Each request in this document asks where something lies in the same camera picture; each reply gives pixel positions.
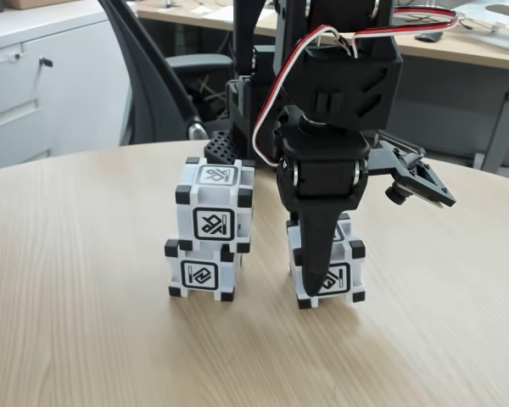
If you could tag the white filing cabinet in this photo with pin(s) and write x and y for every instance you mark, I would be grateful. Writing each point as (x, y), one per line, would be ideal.
(68, 85)

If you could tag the white cube spiral symbol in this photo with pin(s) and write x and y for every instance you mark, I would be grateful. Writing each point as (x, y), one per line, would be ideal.
(352, 275)

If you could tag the cardboard box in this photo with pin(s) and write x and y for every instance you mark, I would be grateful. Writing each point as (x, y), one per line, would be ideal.
(34, 4)

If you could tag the black cabinet key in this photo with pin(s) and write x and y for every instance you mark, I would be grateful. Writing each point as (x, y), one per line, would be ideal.
(46, 62)

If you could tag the black mesh office chair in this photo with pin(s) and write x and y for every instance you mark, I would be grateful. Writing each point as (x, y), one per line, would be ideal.
(152, 85)

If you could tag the white cube zigzag symbol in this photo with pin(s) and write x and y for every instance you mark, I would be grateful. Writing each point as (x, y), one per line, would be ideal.
(199, 275)

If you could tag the silver laptop stand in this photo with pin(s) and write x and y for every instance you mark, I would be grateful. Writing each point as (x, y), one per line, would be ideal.
(500, 38)

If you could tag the dark computer mouse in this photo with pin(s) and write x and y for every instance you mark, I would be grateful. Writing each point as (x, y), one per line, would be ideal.
(428, 38)

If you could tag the black gripper camera mount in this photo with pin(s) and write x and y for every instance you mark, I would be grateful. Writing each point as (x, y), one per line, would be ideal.
(411, 174)

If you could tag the white cube crossed symbol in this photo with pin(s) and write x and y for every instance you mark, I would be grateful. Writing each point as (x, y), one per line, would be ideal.
(214, 224)

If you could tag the white paper sheet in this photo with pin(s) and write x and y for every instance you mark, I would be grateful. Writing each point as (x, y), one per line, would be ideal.
(218, 12)

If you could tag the wooden office desk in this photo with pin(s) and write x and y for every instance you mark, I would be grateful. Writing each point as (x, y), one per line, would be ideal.
(449, 53)

